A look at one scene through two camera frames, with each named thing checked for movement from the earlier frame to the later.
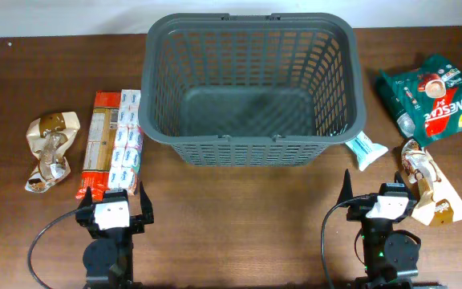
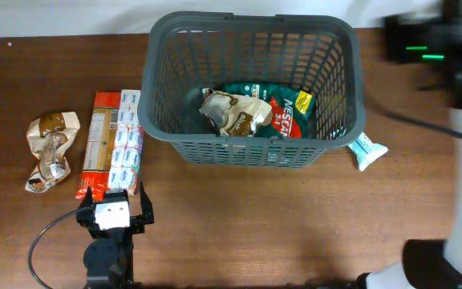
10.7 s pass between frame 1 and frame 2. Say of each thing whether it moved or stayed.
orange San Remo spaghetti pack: stayed
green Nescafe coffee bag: moved
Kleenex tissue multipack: stayed
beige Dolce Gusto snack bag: moved
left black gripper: stayed
